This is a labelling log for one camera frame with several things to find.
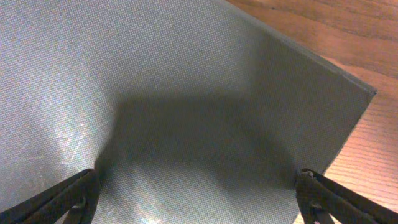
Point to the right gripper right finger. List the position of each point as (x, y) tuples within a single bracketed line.
[(321, 200)]

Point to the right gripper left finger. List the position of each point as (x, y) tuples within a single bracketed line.
[(76, 197)]

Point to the dark green box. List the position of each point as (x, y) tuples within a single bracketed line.
[(197, 112)]

